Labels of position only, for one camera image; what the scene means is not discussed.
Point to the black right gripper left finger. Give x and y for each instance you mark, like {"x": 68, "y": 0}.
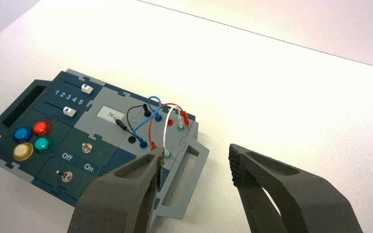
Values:
{"x": 119, "y": 199}

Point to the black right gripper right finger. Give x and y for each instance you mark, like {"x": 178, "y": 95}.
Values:
{"x": 308, "y": 205}

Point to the blue grey control box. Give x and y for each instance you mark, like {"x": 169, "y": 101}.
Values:
{"x": 109, "y": 138}

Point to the small lcd display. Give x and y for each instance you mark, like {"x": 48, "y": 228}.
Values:
{"x": 110, "y": 115}

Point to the green push button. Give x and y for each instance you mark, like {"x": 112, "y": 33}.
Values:
{"x": 43, "y": 144}

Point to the white slider cap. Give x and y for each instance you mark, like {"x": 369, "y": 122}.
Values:
{"x": 87, "y": 88}
{"x": 69, "y": 111}

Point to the red push button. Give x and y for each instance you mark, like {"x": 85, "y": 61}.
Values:
{"x": 41, "y": 128}

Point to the red probe plug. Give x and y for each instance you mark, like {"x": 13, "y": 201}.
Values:
{"x": 185, "y": 117}

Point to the yellow push button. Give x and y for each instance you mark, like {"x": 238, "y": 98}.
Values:
{"x": 23, "y": 151}

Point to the blue push button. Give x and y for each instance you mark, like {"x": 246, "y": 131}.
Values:
{"x": 22, "y": 134}

